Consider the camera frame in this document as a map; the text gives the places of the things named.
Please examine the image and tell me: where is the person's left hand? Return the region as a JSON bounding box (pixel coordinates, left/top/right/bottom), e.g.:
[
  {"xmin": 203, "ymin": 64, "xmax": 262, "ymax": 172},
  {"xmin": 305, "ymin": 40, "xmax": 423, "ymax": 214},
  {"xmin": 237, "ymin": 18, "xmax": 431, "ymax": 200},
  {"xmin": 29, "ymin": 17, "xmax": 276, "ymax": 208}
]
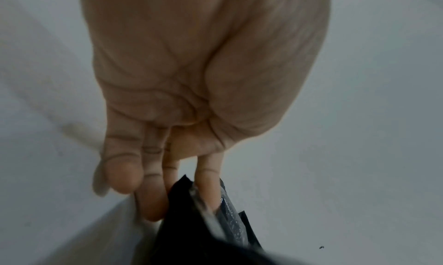
[{"xmin": 81, "ymin": 0, "xmax": 331, "ymax": 222}]

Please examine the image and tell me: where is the glossy black plastic bag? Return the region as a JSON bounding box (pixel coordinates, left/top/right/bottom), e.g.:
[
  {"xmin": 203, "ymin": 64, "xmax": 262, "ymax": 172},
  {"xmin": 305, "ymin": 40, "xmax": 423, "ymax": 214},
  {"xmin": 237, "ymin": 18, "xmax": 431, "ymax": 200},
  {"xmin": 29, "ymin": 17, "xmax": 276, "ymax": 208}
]
[{"xmin": 148, "ymin": 173, "xmax": 278, "ymax": 265}]

